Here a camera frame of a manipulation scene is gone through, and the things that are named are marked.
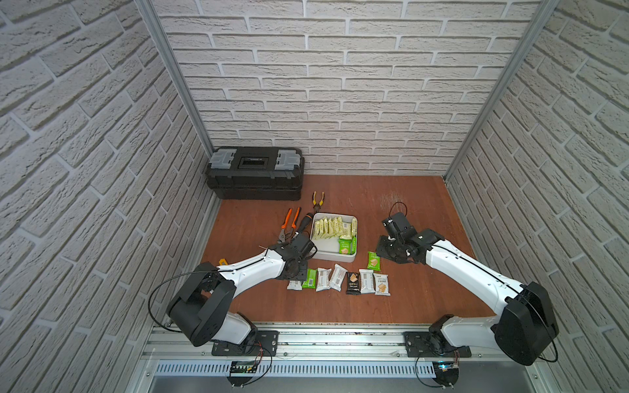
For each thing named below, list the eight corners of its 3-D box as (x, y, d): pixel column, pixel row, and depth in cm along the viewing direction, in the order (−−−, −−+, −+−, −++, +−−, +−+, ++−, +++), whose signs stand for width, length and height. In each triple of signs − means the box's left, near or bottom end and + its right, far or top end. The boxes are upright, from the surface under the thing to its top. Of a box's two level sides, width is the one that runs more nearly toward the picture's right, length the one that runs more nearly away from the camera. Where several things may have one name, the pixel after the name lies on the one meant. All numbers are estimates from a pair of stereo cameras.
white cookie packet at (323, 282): (316, 291, 86) (316, 289, 85) (316, 269, 92) (316, 267, 90) (331, 291, 86) (331, 289, 85) (331, 269, 92) (331, 267, 90)
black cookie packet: (346, 295, 86) (346, 293, 84) (344, 274, 91) (345, 272, 89) (361, 295, 86) (361, 293, 84) (359, 274, 91) (359, 272, 89)
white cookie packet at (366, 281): (360, 293, 86) (361, 291, 84) (358, 271, 91) (359, 268, 90) (374, 293, 86) (375, 291, 85) (371, 271, 91) (372, 268, 90)
